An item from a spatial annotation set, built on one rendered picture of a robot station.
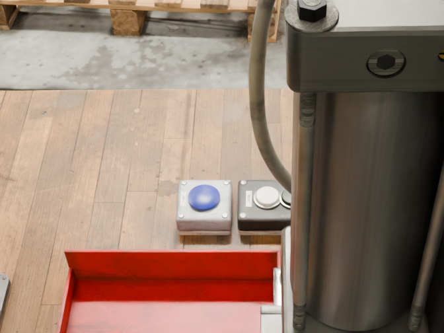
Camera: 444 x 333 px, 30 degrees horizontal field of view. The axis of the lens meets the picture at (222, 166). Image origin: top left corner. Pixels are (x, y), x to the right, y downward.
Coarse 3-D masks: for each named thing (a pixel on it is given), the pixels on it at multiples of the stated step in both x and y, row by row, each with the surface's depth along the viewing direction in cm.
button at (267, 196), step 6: (258, 192) 103; (264, 192) 103; (270, 192) 103; (276, 192) 103; (258, 198) 102; (264, 198) 102; (270, 198) 102; (276, 198) 102; (264, 204) 102; (270, 204) 102
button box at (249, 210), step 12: (240, 180) 106; (252, 180) 105; (264, 180) 105; (276, 180) 105; (240, 192) 104; (252, 192) 104; (240, 204) 103; (252, 204) 103; (276, 204) 102; (240, 216) 101; (252, 216) 101; (264, 216) 101; (276, 216) 101; (288, 216) 101; (240, 228) 102; (252, 228) 102; (264, 228) 102; (276, 228) 102
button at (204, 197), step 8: (192, 192) 104; (200, 192) 103; (208, 192) 103; (216, 192) 103; (192, 200) 103; (200, 200) 103; (208, 200) 102; (216, 200) 103; (200, 208) 102; (208, 208) 102
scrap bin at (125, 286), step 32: (96, 256) 96; (128, 256) 95; (160, 256) 95; (192, 256) 95; (224, 256) 95; (256, 256) 95; (96, 288) 98; (128, 288) 98; (160, 288) 98; (192, 288) 98; (224, 288) 97; (256, 288) 97; (64, 320) 94; (96, 320) 95; (128, 320) 95; (160, 320) 95; (192, 320) 95; (224, 320) 94; (256, 320) 94
